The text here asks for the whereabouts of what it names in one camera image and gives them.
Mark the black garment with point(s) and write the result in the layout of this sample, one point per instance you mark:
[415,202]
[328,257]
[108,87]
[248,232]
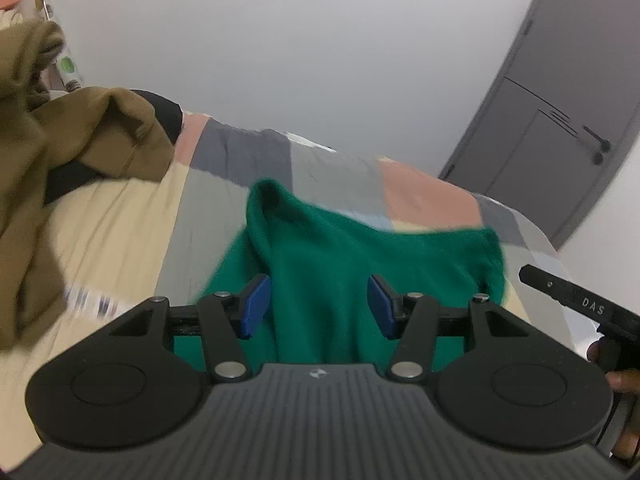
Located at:
[73,175]

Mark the grey door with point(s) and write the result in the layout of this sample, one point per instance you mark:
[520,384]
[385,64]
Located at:
[573,63]

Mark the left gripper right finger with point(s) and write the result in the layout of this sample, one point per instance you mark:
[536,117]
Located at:
[412,321]

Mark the person's right hand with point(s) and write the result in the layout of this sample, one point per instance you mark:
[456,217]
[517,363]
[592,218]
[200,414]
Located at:
[627,445]

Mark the green hoodie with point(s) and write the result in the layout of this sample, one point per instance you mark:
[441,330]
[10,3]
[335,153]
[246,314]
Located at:
[319,262]

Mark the patchwork bed quilt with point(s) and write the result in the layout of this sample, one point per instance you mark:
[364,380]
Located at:
[118,242]

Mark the black door handle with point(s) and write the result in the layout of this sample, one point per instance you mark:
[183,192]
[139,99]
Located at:
[605,146]

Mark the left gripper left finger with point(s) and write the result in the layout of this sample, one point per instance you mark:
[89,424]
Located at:
[225,319]

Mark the brown garment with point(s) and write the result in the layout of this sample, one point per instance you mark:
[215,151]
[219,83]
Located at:
[112,130]

